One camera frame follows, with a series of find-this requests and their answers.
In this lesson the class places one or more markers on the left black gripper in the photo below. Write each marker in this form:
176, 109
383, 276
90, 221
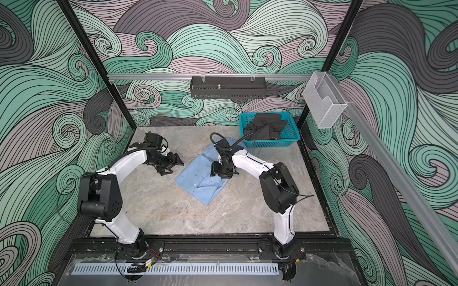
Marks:
172, 161

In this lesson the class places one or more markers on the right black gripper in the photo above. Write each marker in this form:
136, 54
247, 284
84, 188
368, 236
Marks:
214, 170

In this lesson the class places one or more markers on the light blue long sleeve shirt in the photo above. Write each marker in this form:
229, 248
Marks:
196, 178

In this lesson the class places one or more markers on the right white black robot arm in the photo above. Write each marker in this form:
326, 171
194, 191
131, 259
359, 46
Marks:
278, 188

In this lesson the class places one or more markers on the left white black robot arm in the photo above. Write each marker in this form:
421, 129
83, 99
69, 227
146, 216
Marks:
100, 197

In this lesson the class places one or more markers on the dark grey shirt in basket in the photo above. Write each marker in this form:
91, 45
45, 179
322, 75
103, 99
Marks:
265, 126

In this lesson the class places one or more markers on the teal plastic basket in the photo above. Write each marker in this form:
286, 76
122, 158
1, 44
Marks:
289, 135

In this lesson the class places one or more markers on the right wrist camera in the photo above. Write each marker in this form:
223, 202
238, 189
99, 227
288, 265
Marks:
223, 147

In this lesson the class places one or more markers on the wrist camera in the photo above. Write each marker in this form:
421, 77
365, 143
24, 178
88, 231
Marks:
223, 147
156, 141

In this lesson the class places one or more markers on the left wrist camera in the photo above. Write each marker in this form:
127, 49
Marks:
156, 141

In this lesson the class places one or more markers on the black perforated wall tray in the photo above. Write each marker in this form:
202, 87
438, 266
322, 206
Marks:
239, 87

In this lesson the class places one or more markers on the back aluminium rail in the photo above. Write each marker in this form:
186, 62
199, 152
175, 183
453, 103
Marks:
188, 76

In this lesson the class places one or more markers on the aluminium rail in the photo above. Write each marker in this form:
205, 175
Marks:
188, 76
365, 116

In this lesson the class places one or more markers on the clear plastic wall bin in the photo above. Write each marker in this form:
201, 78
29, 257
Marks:
325, 99

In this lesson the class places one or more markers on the black front mounting rail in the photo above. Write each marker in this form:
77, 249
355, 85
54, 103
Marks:
260, 246

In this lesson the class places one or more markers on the white slotted cable duct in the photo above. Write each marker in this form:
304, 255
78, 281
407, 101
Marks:
180, 269

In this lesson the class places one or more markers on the right aluminium rail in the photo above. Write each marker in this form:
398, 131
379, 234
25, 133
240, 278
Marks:
365, 116

